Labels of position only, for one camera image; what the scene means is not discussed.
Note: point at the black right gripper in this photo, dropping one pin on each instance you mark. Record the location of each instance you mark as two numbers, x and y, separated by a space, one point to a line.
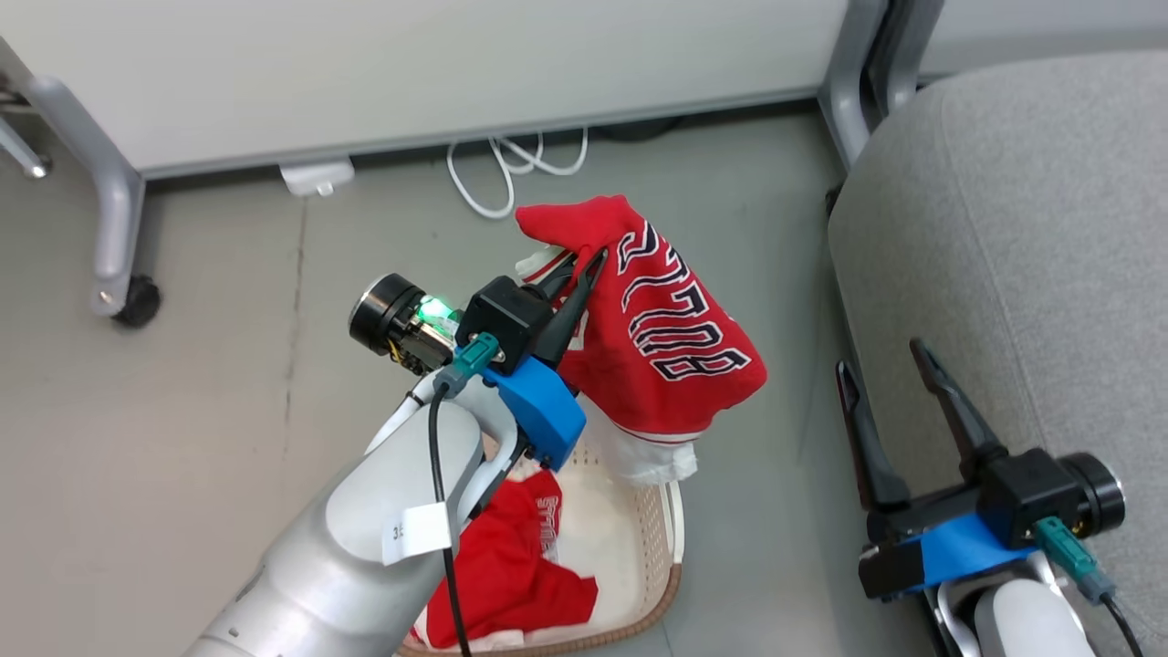
899 525

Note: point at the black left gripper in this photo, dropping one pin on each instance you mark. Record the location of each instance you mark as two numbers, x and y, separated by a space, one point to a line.
379 315

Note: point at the red jersey with navy lettering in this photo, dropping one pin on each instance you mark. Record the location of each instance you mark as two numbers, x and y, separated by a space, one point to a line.
639 392

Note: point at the white cloth garment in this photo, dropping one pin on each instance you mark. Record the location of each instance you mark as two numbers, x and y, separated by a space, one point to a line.
648 461

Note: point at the red garment with white print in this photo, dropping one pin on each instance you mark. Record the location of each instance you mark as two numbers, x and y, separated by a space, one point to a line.
502 566

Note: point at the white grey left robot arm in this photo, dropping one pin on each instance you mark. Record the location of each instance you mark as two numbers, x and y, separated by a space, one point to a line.
365 547

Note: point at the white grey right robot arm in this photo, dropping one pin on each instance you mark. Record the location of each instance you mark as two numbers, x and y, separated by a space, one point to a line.
1022 620

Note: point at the cream perforated laundry basket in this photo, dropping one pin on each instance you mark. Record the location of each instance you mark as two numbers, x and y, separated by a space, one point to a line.
620 538

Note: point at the grey sofa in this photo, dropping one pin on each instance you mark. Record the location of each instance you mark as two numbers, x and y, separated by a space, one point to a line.
1004 228

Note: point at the small white plastic adapter box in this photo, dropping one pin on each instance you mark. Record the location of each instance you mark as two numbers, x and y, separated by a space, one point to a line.
315 178

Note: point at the white paper label tag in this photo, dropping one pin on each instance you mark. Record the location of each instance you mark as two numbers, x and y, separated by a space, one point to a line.
415 534

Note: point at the large white partition panel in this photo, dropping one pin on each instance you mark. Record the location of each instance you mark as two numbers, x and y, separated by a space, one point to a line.
411 64

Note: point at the grey partition leg beside sofa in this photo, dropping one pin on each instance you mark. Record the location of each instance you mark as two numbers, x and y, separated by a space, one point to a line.
849 82

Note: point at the grey leg of sofa-side panel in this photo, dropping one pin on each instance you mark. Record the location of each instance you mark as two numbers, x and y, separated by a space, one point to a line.
903 55

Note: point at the black caster wheel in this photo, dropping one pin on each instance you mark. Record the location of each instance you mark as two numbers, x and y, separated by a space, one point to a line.
139 303

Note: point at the white partition panel behind sofa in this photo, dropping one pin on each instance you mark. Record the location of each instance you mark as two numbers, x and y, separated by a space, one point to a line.
1049 32

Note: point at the grey partition leg with caster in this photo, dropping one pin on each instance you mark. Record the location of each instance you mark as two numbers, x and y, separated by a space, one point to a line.
114 201

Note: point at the thin grey metal table leg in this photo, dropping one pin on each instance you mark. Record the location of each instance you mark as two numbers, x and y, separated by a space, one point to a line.
23 151

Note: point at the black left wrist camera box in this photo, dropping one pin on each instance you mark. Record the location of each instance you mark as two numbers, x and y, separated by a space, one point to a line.
502 319

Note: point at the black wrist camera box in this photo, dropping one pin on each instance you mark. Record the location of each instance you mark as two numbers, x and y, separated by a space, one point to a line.
502 319
1022 493

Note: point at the teal left camera connector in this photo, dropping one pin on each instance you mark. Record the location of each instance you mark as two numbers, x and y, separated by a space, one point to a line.
470 358

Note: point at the teal camera connector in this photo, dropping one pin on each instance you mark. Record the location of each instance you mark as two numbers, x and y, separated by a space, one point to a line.
1068 552
470 358

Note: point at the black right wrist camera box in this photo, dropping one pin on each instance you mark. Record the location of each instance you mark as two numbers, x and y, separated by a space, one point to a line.
1022 493

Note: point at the teal right camera connector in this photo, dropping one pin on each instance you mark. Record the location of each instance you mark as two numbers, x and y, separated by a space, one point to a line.
1068 552

